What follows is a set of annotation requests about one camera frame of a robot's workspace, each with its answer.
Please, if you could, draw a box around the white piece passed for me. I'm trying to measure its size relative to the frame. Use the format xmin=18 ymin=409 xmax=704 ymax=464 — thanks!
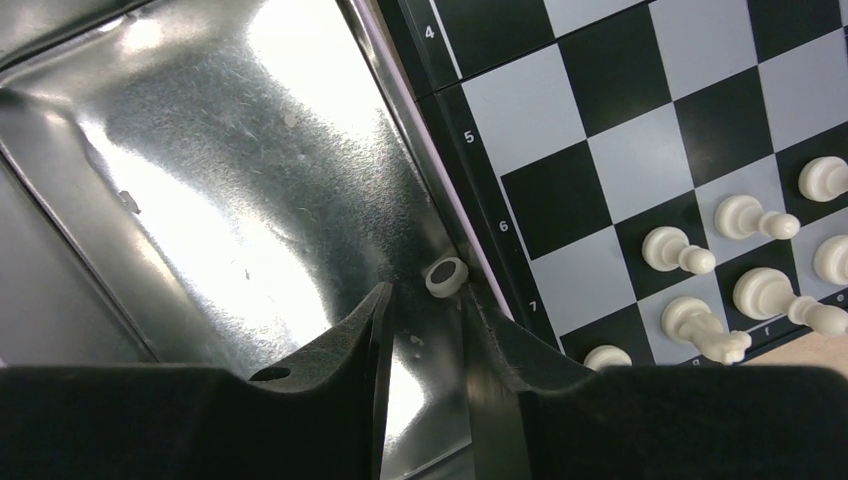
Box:
xmin=732 ymin=267 xmax=847 ymax=337

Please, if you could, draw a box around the silver lilac metal tin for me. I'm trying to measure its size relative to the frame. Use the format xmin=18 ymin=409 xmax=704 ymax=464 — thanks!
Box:
xmin=1 ymin=1 xmax=487 ymax=479

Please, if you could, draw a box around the white queen in tin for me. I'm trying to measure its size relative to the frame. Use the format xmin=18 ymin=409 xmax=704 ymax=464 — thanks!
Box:
xmin=813 ymin=235 xmax=848 ymax=286

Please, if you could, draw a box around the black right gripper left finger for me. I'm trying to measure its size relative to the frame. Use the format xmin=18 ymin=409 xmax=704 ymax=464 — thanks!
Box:
xmin=1 ymin=282 xmax=394 ymax=479

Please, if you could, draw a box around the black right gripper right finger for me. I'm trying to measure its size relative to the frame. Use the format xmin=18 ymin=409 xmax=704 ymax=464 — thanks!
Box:
xmin=461 ymin=285 xmax=847 ymax=479

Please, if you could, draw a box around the white knight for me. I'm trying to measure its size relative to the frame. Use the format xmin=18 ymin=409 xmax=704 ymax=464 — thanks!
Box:
xmin=661 ymin=296 xmax=752 ymax=365

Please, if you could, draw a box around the black white chess board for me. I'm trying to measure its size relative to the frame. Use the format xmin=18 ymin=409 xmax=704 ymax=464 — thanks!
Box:
xmin=379 ymin=1 xmax=847 ymax=366

